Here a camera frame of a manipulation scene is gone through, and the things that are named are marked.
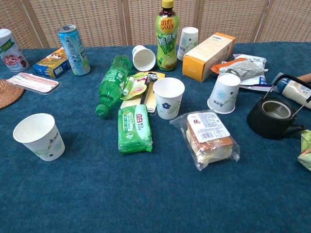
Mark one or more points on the white floral paper cup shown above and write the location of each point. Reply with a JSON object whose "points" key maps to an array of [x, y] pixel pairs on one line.
{"points": [[143, 59], [223, 97], [41, 142]]}

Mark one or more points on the paper cup with blue flower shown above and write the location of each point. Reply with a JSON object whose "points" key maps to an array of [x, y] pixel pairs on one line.
{"points": [[168, 104]]}

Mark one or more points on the black razor on yellow card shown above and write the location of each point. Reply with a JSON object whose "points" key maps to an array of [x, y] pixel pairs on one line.
{"points": [[149, 97]]}

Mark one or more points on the green wet wipes pack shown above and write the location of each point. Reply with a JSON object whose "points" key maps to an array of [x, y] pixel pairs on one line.
{"points": [[134, 129]]}

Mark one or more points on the lip balm on green card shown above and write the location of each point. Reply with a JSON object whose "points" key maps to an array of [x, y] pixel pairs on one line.
{"points": [[136, 88]]}

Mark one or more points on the green plastic soda bottle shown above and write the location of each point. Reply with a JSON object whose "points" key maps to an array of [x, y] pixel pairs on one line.
{"points": [[111, 82]]}

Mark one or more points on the sliced bread in clear bag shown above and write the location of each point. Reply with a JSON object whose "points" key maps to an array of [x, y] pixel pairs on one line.
{"points": [[209, 136]]}

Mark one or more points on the lemon tea bottle yellow cap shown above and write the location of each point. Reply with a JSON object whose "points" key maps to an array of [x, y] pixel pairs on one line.
{"points": [[166, 46]]}

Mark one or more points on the blue tablecloth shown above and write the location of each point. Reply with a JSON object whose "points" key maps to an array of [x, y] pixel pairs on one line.
{"points": [[145, 194]]}

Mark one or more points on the orange and cream carton box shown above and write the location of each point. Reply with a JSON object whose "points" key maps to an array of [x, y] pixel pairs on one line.
{"points": [[206, 55]]}

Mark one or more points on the stack of white paper cups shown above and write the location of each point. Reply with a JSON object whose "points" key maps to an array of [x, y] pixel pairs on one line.
{"points": [[187, 41]]}

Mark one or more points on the grey and orange snack packet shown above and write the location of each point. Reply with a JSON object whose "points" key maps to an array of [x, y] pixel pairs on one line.
{"points": [[240, 68]]}

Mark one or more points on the tall blue drink can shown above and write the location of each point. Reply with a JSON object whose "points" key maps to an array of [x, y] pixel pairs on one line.
{"points": [[74, 51]]}

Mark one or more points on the woven rattan folding screen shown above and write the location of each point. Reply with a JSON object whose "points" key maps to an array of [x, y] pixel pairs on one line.
{"points": [[97, 21]]}

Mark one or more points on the black cast iron teapot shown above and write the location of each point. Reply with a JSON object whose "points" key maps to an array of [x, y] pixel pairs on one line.
{"points": [[267, 123]]}

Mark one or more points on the white and blue plastic packet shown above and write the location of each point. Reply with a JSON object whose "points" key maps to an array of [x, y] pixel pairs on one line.
{"points": [[252, 58]]}

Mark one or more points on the small blue and orange box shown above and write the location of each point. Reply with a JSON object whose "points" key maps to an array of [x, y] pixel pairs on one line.
{"points": [[52, 64]]}

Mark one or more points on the pink toothbrush package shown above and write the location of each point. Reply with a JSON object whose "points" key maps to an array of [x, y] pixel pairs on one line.
{"points": [[34, 82]]}

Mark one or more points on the white bottle dark cap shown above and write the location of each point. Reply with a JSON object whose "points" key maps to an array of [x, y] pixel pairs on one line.
{"points": [[297, 91]]}

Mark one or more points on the woven rattan coaster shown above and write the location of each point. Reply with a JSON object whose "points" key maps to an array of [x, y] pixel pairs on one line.
{"points": [[9, 94]]}

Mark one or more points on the green and orange snack bag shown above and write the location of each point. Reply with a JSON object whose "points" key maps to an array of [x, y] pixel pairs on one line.
{"points": [[306, 148]]}

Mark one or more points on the brown wooden stick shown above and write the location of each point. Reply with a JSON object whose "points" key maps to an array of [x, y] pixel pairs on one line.
{"points": [[305, 77]]}

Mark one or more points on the white can with strawberry print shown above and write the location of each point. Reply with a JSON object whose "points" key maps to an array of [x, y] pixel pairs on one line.
{"points": [[12, 53]]}

